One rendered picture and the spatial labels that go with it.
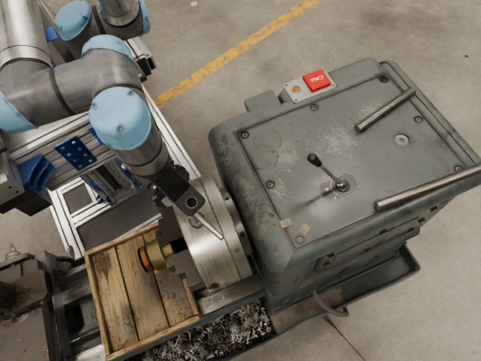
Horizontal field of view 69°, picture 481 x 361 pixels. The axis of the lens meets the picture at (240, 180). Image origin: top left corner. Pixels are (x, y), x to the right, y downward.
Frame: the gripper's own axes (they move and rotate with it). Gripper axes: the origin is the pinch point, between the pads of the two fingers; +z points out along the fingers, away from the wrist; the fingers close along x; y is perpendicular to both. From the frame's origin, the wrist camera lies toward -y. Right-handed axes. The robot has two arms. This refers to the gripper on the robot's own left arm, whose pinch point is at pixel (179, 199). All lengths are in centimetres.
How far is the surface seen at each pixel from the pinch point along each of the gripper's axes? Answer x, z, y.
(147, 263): 16.5, 21.4, 1.7
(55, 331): 51, 40, 14
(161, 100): -60, 150, 121
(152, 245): 12.3, 21.0, 4.1
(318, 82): -51, 9, -2
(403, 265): -48, 75, -62
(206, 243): 2.5, 10.0, -9.2
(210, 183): -9.5, 11.5, 1.2
